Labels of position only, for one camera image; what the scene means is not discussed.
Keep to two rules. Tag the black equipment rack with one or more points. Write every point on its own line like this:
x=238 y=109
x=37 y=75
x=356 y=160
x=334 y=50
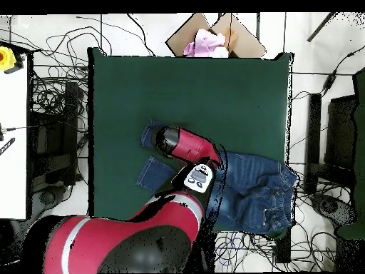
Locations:
x=71 y=114

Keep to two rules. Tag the white table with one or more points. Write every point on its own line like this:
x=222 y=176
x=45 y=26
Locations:
x=12 y=171

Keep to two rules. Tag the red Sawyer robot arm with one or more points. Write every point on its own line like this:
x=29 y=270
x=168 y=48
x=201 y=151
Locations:
x=114 y=245

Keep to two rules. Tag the black rod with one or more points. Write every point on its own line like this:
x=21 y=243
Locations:
x=319 y=28

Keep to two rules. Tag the dark green table cloth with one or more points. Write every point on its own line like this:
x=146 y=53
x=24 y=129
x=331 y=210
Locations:
x=171 y=85

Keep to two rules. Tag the black stand beside table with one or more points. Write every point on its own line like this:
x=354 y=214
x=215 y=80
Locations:
x=282 y=251

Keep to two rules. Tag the blue denim jeans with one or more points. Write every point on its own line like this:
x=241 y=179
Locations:
x=251 y=194

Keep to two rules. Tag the yellow emergency stop button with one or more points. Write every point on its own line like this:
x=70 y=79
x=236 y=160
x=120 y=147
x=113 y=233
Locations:
x=7 y=58

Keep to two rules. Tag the pink cloth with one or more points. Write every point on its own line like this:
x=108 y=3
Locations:
x=205 y=42

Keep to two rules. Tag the brown cardboard box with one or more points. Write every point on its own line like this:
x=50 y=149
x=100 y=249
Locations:
x=182 y=37

